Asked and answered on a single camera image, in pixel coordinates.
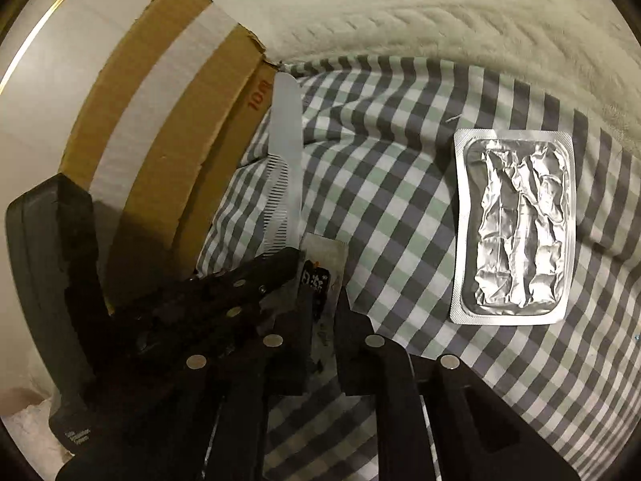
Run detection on white quilted blanket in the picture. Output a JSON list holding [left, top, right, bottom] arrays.
[[210, 0, 641, 161]]

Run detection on white plastic comb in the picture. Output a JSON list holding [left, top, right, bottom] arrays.
[[263, 72, 304, 254]]

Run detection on brown cardboard box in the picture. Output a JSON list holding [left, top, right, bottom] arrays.
[[59, 0, 281, 312]]

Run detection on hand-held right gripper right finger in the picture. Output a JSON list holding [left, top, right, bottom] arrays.
[[335, 288, 598, 481]]

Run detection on grey checked cloth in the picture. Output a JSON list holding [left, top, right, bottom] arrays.
[[198, 55, 641, 481]]

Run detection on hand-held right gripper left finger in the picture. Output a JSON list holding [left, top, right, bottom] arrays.
[[54, 285, 314, 481]]

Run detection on silver foil blister pack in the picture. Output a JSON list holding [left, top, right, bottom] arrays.
[[449, 129, 576, 325]]

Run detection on small clear printed packet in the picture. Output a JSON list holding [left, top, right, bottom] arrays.
[[260, 233, 350, 362]]

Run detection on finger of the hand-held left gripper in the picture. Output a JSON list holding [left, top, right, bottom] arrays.
[[107, 285, 281, 362], [187, 247, 304, 307]]

